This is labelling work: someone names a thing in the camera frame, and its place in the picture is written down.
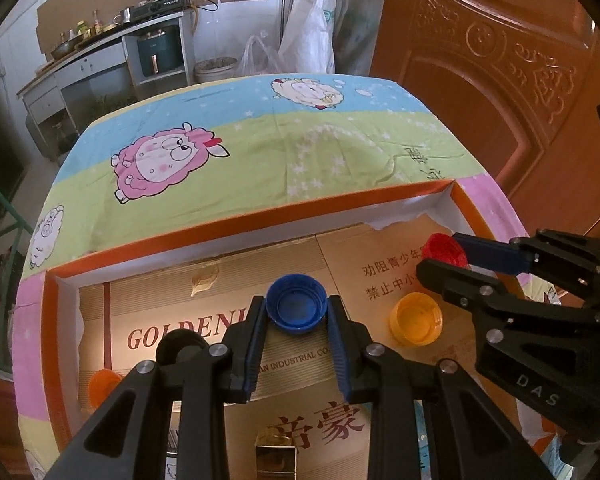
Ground white bucket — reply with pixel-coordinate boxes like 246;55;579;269
194;56;239;83

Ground mop handle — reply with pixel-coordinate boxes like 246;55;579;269
275;0;298;56

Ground orange-rimmed shallow tray box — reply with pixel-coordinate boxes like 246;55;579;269
40;180;546;480

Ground white kitchen cabinet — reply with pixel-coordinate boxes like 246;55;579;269
17;7;196;161

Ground white woven sack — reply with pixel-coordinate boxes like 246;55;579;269
279;0;338;76

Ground grey woven sack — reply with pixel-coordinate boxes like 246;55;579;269
337;0;381;76

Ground deep orange bottle cap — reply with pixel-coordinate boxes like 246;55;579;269
89;369;126;411

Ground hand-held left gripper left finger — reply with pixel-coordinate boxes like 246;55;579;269
42;296;267;480

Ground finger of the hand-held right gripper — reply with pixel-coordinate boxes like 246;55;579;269
452;229;600;311
416;258;600;342

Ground red bottle cap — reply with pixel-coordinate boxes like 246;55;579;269
422;232;468;268

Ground yellow-orange bottle cap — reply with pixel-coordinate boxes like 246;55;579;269
390;292;445;346

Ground blue bottle cap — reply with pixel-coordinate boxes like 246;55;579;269
266;274;328;336

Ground sheep-print striped tablecloth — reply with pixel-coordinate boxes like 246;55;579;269
10;74;581;480

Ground black round cap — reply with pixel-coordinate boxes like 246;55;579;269
155;329;208;368

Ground white printed small box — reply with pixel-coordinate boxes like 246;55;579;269
164;427;182;480

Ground clear plastic bag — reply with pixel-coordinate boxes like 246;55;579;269
237;35;283;77

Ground cardboard wall panels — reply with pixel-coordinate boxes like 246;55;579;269
35;0;272;56

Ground green air fryer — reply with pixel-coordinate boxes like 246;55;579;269
136;27;181;78

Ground black gas stove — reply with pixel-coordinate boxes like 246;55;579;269
130;0;193;11

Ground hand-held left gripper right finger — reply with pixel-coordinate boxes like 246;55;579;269
329;296;548;480

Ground brown wooden door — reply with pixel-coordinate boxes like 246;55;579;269
370;0;600;281

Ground green metal rack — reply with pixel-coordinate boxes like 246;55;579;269
0;177;33;361

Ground teal tube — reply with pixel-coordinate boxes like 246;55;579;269
412;400;438;471

